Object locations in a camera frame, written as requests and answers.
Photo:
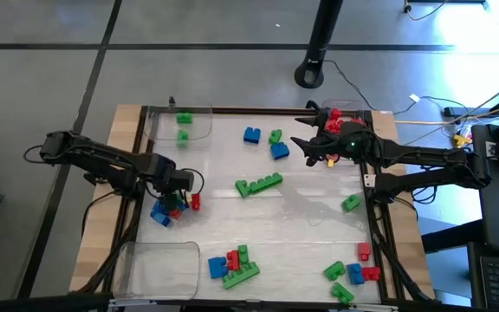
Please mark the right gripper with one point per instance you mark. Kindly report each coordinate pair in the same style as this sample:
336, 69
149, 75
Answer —
349, 141

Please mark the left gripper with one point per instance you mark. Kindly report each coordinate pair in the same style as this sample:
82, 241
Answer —
182, 180

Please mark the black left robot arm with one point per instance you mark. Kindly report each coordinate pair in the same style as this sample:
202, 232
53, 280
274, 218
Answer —
102, 158

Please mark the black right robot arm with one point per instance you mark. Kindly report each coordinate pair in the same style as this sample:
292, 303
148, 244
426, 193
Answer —
427, 158

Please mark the clear plastic bin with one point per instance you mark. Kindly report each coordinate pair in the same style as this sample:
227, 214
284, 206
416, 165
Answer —
163, 125
156, 271
345, 104

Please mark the long green toy block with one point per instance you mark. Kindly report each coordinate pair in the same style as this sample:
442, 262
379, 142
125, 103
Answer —
241, 276
267, 182

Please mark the white glossy table sheet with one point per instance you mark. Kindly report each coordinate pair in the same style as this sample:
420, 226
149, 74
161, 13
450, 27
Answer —
293, 234

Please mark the black floor bar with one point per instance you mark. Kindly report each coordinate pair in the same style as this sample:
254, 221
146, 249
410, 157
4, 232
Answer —
470, 112

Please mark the black frame clamp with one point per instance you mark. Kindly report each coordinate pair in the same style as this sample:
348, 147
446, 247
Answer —
172, 102
312, 104

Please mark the silver metal bracket plate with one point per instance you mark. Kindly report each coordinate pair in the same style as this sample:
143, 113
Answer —
369, 180

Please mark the black table frame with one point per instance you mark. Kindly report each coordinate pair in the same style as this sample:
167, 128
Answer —
232, 110

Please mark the black cylindrical floor post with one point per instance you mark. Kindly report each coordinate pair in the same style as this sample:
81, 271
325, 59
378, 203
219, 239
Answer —
319, 39

